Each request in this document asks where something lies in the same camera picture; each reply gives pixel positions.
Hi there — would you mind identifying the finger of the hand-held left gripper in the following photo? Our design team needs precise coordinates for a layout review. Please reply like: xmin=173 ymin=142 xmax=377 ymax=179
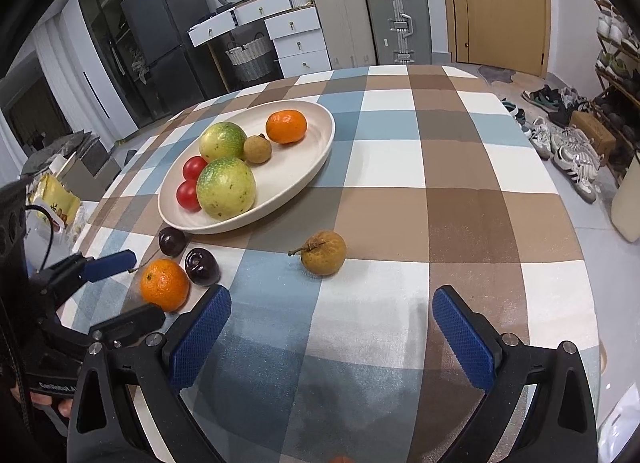
xmin=90 ymin=304 xmax=166 ymax=349
xmin=39 ymin=249 xmax=137 ymax=297

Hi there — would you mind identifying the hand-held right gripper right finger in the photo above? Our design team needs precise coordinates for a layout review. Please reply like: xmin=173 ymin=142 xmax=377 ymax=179
xmin=432 ymin=285 xmax=598 ymax=463

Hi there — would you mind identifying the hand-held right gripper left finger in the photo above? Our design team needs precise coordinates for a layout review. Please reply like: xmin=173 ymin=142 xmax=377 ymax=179
xmin=66 ymin=284 xmax=232 ymax=463

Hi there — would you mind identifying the orange tangerine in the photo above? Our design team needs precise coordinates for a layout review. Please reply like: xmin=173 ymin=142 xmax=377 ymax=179
xmin=140 ymin=259 xmax=191 ymax=313
xmin=265 ymin=110 xmax=307 ymax=144

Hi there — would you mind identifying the red cherry tomato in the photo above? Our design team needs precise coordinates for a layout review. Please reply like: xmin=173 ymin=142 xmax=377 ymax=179
xmin=176 ymin=180 xmax=202 ymax=212
xmin=182 ymin=156 xmax=208 ymax=181

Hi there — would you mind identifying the yellow-green passion fruit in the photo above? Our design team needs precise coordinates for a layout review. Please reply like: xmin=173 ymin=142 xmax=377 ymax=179
xmin=199 ymin=122 xmax=249 ymax=164
xmin=196 ymin=156 xmax=257 ymax=222

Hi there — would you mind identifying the brown longan with stem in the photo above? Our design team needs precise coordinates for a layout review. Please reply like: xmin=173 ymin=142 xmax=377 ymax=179
xmin=288 ymin=230 xmax=347 ymax=277

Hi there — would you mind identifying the cream round plate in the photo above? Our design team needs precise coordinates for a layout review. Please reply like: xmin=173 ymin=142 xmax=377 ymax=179
xmin=158 ymin=101 xmax=335 ymax=235

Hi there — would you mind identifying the person's left hand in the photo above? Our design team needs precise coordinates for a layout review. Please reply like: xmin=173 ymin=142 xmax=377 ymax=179
xmin=10 ymin=382 xmax=72 ymax=418

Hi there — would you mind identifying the dark purple plum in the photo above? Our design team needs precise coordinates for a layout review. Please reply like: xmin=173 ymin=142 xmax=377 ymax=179
xmin=184 ymin=247 xmax=221 ymax=287
xmin=158 ymin=227 xmax=189 ymax=259

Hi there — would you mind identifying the white appliance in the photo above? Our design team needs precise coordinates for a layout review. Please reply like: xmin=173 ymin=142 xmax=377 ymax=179
xmin=22 ymin=198 xmax=71 ymax=264

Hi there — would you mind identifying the yellow bag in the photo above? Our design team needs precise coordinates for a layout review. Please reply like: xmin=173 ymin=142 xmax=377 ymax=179
xmin=32 ymin=175 xmax=82 ymax=228

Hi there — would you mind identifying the large cardboard box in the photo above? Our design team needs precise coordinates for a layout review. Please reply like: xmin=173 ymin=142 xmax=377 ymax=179
xmin=75 ymin=140 xmax=121 ymax=188

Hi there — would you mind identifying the grey clothes pile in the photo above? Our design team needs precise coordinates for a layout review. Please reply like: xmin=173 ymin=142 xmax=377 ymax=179
xmin=42 ymin=130 xmax=98 ymax=154

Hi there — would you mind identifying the checked tablecloth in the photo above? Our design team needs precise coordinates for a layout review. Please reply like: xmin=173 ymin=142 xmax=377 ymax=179
xmin=55 ymin=64 xmax=601 ymax=463

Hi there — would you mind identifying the white plastic bag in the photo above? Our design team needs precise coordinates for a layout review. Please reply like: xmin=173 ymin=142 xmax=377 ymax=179
xmin=597 ymin=383 xmax=640 ymax=463

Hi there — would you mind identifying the white wardrobe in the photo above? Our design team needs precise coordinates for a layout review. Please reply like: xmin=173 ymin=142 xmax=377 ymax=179
xmin=50 ymin=0 xmax=141 ymax=144

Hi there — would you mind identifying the white curtain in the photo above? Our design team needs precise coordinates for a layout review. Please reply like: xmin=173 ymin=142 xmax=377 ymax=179
xmin=27 ymin=18 xmax=96 ymax=136

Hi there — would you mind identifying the group of sneakers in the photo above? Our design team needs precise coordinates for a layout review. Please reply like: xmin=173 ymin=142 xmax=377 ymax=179
xmin=500 ymin=0 xmax=640 ymax=204

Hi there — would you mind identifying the brown cardboard box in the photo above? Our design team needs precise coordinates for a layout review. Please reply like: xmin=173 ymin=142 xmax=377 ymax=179
xmin=569 ymin=110 xmax=617 ymax=166

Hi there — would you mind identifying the dark glass cabinet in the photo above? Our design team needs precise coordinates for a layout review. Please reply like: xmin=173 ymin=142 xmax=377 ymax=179
xmin=75 ymin=0 xmax=151 ymax=124

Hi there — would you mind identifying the wicker basket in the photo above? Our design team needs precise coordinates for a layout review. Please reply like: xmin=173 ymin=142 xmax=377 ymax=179
xmin=225 ymin=34 xmax=277 ymax=84

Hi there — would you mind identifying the dark grey fridge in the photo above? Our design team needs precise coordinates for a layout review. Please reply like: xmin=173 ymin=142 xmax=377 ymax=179
xmin=120 ymin=0 xmax=228 ymax=118

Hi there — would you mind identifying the grey floor rag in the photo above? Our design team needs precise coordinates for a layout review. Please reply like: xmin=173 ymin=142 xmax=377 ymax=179
xmin=477 ymin=64 xmax=517 ymax=86

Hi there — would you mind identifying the wooden shoe rack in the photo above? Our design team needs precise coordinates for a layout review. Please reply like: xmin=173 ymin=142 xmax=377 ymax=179
xmin=590 ymin=0 xmax=640 ymax=188

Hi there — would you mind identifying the white drawer desk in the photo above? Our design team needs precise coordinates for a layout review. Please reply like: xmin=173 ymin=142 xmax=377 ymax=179
xmin=187 ymin=0 xmax=333 ymax=78

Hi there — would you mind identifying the wooden door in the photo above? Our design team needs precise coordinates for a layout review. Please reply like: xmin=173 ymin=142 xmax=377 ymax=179
xmin=436 ymin=0 xmax=552 ymax=78

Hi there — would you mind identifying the beige suitcase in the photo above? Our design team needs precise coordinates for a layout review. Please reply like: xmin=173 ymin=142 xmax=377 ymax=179
xmin=307 ymin=0 xmax=377 ymax=70

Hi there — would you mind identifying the silver suitcase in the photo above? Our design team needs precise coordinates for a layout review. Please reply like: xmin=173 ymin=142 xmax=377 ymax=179
xmin=363 ymin=0 xmax=433 ymax=66

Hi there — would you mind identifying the black cable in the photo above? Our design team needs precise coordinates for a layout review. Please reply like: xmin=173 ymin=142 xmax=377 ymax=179
xmin=26 ymin=204 xmax=57 ymax=271

